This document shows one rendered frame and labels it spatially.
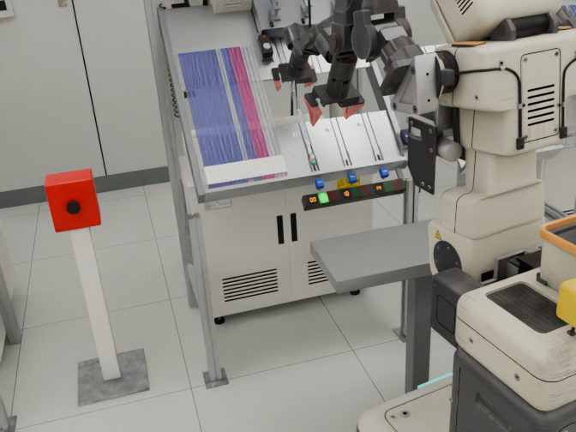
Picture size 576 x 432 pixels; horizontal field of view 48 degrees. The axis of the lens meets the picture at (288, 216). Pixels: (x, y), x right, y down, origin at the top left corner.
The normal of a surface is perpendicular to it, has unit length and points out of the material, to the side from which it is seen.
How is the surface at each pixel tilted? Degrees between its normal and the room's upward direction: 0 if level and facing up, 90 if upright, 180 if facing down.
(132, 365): 0
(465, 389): 90
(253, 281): 90
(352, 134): 43
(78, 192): 90
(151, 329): 0
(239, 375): 0
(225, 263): 90
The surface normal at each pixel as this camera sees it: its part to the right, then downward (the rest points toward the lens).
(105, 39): 0.28, 0.40
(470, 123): -0.90, 0.24
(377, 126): 0.14, -0.39
